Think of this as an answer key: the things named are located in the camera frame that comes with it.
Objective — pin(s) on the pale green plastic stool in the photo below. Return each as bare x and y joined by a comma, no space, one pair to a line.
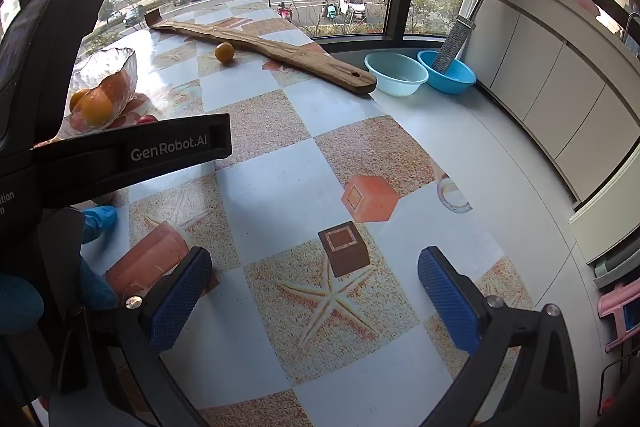
617,267

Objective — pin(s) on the long wooden board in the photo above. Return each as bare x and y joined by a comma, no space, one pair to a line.
280,49

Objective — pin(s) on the orange-yellow cherry tomato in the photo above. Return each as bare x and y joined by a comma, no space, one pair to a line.
225,52

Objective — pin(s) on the clear glass bowl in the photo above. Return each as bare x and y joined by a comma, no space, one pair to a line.
122,62

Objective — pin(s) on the pink plastic stool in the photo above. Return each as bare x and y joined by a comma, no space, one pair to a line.
620,302

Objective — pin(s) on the pale blue plastic basin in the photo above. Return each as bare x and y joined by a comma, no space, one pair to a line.
395,82

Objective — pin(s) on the person's left hand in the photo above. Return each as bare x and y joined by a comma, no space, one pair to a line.
100,219

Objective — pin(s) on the orange mandarin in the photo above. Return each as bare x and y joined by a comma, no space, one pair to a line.
120,87
75,99
97,108

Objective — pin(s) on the checkered printed tablecloth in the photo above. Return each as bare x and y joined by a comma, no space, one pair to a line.
320,117

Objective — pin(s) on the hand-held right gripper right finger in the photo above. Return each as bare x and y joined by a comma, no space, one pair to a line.
447,302

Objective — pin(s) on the red scooter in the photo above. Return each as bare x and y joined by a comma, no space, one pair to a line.
285,13

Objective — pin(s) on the bright blue plastic basin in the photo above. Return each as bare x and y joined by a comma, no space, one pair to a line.
457,79

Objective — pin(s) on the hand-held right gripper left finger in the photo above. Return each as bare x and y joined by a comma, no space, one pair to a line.
180,299

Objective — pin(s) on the metal faucet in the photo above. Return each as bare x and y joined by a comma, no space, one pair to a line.
631,19

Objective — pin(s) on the metal grater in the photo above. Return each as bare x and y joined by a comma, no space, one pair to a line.
452,42

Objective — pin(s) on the red cherry tomato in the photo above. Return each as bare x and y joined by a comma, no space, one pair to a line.
146,120

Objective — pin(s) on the white cabinets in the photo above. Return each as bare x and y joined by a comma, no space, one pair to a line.
550,72

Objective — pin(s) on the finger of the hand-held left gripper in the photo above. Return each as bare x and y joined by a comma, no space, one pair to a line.
150,152

